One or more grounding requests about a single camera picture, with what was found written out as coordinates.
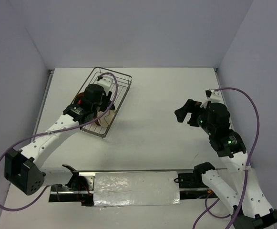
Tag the cream plate with black patch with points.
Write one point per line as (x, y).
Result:
(109, 116)

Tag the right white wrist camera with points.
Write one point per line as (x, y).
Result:
(211, 96)

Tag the silver foil tape patch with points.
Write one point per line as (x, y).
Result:
(136, 189)

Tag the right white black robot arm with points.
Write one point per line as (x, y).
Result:
(247, 204)

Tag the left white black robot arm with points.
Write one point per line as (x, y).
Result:
(23, 167)

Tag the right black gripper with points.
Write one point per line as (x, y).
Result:
(190, 106)

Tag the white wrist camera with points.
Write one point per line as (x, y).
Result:
(104, 81)
(211, 96)

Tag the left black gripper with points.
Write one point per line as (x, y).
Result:
(106, 100)

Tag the rear brown yellow plate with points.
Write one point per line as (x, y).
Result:
(78, 97)

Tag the metal wire dish rack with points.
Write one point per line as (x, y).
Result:
(120, 87)

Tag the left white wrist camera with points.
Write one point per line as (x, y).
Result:
(104, 81)

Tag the metal base rail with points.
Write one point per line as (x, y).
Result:
(189, 186)

